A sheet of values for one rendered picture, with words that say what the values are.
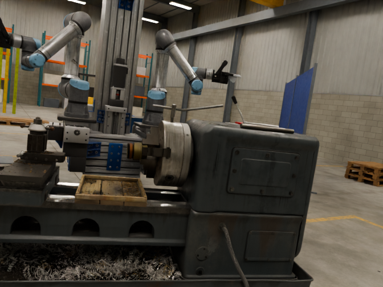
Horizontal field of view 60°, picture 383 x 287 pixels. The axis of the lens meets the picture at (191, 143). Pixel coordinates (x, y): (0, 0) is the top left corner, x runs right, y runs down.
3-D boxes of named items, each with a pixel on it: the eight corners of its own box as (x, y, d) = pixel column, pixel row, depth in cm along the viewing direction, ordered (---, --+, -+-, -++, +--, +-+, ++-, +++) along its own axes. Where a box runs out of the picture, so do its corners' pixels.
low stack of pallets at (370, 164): (369, 176, 919) (372, 161, 914) (402, 185, 848) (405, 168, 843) (342, 177, 850) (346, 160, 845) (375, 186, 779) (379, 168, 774)
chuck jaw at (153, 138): (163, 150, 166) (163, 130, 172) (164, 145, 162) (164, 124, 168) (141, 148, 163) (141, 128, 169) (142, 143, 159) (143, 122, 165)
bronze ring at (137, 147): (146, 140, 164) (127, 139, 161) (148, 143, 155) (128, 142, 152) (145, 159, 165) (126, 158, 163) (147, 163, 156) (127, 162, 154)
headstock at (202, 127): (267, 190, 207) (277, 128, 203) (312, 218, 161) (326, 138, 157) (174, 184, 192) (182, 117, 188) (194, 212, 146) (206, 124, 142)
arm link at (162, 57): (147, 108, 232) (156, 28, 226) (149, 108, 247) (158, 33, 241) (164, 110, 232) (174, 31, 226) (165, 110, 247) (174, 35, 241)
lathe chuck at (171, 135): (166, 175, 182) (175, 118, 175) (177, 196, 152) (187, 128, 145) (150, 173, 179) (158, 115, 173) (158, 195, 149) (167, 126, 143)
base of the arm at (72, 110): (63, 114, 213) (64, 99, 211) (88, 117, 218) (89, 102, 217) (64, 116, 199) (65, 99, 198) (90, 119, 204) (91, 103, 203)
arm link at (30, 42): (41, 53, 197) (42, 39, 196) (21, 49, 189) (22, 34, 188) (36, 53, 203) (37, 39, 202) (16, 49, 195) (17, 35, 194)
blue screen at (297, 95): (260, 157, 1031) (272, 81, 1004) (286, 161, 1020) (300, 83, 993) (272, 187, 626) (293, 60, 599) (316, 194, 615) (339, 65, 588)
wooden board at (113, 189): (139, 185, 180) (140, 177, 179) (146, 206, 145) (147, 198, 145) (81, 181, 172) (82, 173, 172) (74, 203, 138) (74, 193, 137)
